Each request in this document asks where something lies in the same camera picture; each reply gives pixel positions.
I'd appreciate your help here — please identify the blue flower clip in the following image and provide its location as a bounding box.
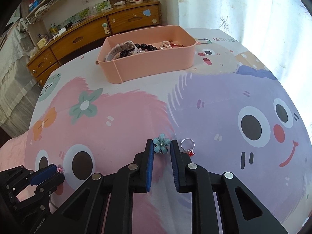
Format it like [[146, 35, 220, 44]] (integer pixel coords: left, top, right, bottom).
[[152, 134, 171, 154]]

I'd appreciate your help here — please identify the pink smart watch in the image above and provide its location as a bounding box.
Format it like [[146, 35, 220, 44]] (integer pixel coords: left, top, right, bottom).
[[105, 41, 139, 61]]

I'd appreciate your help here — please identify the black bead bracelet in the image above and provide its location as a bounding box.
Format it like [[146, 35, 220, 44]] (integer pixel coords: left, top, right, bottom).
[[119, 43, 159, 59]]

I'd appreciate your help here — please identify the long pearl necklace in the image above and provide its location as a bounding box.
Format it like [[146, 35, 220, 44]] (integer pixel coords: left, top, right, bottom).
[[158, 40, 173, 50]]

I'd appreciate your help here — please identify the red string bracelet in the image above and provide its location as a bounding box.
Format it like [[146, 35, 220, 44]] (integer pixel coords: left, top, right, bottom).
[[169, 38, 185, 48]]

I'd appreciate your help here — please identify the white lace bed cover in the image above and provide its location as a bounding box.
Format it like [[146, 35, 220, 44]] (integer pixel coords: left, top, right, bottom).
[[1, 19, 41, 137]]

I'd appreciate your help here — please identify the cartoon printed table mat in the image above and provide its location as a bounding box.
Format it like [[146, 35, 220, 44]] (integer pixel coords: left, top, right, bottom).
[[24, 29, 311, 233]]

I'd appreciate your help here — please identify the wooden desk with drawers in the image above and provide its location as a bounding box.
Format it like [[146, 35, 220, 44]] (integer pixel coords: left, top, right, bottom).
[[27, 1, 161, 86]]

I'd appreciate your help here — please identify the pink plastic tray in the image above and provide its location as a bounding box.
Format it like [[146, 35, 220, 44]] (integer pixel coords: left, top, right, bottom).
[[96, 25, 196, 84]]

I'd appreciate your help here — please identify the silver ring red stone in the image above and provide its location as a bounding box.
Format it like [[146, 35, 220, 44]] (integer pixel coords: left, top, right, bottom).
[[180, 138, 195, 157]]

